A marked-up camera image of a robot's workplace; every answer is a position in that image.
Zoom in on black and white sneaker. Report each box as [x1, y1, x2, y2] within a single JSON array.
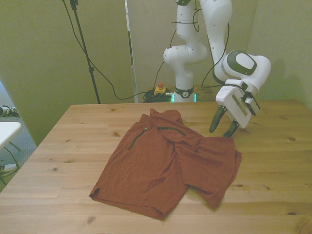
[[0, 105, 20, 119]]

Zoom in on yellow emergency stop button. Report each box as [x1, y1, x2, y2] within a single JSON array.
[[154, 82, 169, 96]]

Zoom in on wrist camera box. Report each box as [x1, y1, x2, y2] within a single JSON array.
[[240, 90, 261, 117]]

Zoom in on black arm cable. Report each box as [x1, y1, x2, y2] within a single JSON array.
[[154, 7, 231, 90]]

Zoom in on white vertical rail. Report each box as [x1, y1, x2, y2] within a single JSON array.
[[124, 0, 139, 103]]

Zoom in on coiled black cables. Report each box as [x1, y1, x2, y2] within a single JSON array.
[[142, 89, 175, 103]]

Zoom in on rust red shorts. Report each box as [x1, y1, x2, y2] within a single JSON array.
[[89, 108, 242, 221]]

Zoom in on white folding table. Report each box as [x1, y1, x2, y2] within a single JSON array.
[[0, 121, 23, 152]]

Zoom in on black tripod cable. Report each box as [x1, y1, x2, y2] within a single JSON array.
[[62, 0, 147, 100]]

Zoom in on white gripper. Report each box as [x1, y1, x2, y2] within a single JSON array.
[[209, 85, 255, 138]]

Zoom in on black tripod pole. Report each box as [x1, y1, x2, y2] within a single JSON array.
[[62, 0, 102, 104]]

